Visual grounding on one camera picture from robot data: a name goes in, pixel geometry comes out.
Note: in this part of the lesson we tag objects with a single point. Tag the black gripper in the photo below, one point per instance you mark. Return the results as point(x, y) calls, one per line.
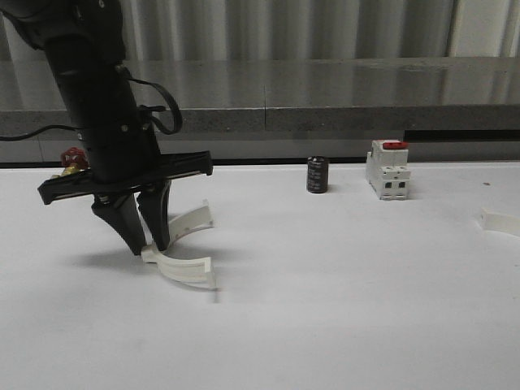
point(123, 156)

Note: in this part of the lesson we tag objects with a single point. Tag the white half-ring clamp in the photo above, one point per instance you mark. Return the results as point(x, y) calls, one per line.
point(187, 271)
point(505, 223)

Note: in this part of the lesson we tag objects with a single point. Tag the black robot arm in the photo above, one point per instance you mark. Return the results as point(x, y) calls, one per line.
point(83, 44)

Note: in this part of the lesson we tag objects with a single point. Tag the brass valve red handwheel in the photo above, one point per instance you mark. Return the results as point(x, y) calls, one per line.
point(73, 161)

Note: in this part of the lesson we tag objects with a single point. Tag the black cylindrical capacitor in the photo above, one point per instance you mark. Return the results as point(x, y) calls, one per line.
point(317, 174)

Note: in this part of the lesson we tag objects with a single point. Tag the grey stone ledge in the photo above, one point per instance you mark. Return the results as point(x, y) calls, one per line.
point(441, 99)

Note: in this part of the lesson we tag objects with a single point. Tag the white circuit breaker red switch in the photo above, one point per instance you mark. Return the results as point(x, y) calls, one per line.
point(386, 169)

